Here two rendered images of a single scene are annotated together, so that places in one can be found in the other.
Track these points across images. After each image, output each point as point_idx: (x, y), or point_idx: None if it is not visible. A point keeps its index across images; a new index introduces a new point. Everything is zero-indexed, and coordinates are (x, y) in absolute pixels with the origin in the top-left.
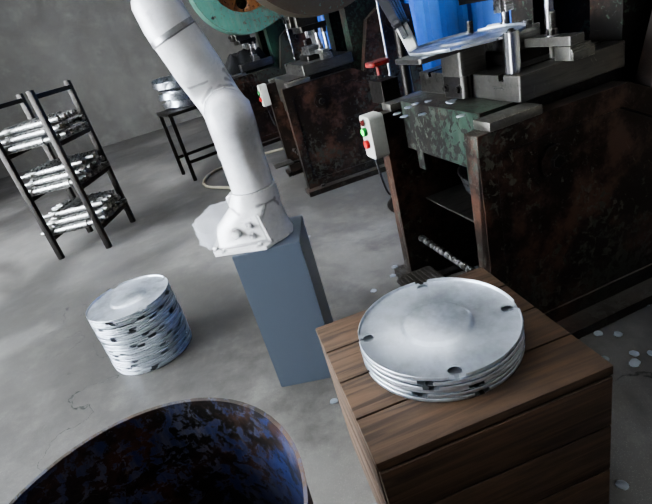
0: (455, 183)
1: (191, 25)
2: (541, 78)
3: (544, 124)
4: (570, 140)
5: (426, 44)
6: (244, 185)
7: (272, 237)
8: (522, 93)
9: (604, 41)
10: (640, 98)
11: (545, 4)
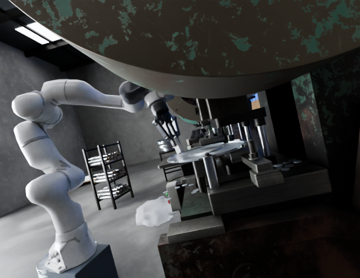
0: None
1: (36, 140)
2: (232, 197)
3: (230, 242)
4: (268, 260)
5: (196, 148)
6: (56, 228)
7: (67, 265)
8: (213, 208)
9: (312, 164)
10: (355, 229)
11: (258, 132)
